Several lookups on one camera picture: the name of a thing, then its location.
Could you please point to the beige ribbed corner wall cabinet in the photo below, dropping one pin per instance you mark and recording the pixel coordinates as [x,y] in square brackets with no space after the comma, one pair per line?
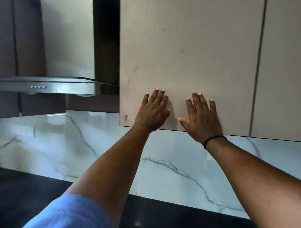
[188,47]

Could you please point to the person's right forearm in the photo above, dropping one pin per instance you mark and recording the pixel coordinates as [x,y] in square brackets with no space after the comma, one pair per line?
[258,183]

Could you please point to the person's blue shirt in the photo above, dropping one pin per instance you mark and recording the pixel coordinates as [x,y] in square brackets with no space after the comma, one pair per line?
[70,213]

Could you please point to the person's right hand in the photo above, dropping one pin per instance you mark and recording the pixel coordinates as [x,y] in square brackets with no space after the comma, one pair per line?
[204,124]

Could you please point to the stainless steel range hood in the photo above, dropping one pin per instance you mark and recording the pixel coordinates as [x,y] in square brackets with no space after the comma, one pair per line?
[68,42]

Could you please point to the black wristband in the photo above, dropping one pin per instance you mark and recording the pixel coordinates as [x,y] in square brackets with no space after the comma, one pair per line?
[211,138]

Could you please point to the person's left forearm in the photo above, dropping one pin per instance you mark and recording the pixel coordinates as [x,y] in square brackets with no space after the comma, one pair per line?
[113,173]

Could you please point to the person's left hand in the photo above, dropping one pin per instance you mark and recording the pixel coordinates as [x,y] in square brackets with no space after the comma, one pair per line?
[152,115]

